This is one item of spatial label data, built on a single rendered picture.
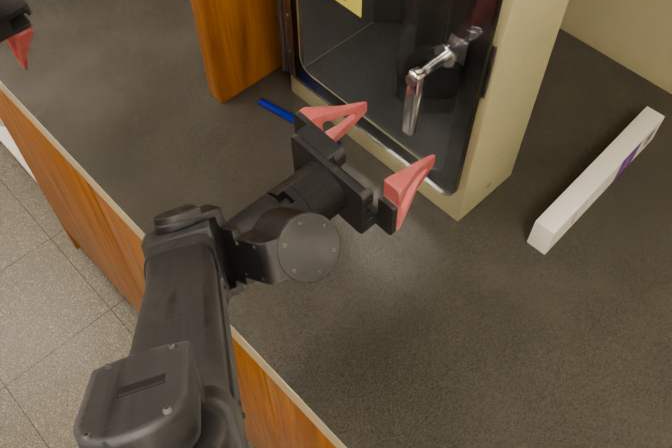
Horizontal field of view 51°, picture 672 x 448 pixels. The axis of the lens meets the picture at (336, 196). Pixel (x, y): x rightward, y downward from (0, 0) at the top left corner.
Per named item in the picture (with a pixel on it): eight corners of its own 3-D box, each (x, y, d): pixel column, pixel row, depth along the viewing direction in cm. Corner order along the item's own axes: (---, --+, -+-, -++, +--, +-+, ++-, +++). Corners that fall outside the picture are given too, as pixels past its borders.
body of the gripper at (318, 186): (304, 124, 69) (244, 166, 66) (377, 186, 64) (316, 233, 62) (308, 165, 74) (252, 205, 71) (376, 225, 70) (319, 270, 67)
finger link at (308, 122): (351, 71, 73) (281, 119, 69) (401, 109, 69) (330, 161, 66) (352, 116, 78) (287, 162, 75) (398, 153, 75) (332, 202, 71)
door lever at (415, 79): (445, 117, 77) (427, 104, 78) (457, 52, 70) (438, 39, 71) (411, 142, 75) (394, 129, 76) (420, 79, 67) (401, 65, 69)
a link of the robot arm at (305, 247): (147, 217, 62) (176, 307, 64) (187, 232, 52) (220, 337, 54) (267, 175, 67) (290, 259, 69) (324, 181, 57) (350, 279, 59)
